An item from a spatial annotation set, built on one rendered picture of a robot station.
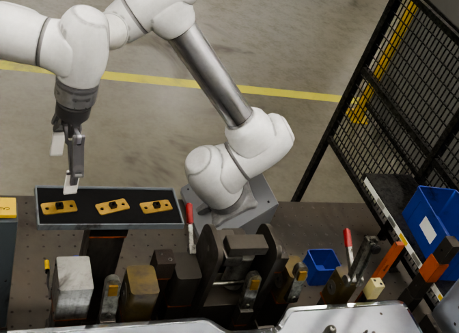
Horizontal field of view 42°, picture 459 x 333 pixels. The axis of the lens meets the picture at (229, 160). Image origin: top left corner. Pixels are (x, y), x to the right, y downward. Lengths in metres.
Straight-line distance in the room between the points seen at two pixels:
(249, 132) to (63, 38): 0.89
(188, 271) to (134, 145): 2.15
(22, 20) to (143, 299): 0.72
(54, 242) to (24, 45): 0.98
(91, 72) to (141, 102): 2.81
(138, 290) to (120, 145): 2.20
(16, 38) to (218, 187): 1.00
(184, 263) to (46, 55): 0.67
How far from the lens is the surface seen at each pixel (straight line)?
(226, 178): 2.01
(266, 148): 2.00
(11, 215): 1.53
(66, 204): 1.56
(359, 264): 1.76
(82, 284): 1.47
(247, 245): 1.56
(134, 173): 3.48
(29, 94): 3.93
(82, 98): 1.30
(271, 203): 2.13
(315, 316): 1.75
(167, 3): 1.76
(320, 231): 2.48
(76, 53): 1.23
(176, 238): 2.20
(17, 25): 1.26
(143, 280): 1.54
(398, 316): 1.90
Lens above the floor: 2.26
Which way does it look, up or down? 36 degrees down
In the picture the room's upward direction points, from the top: 21 degrees clockwise
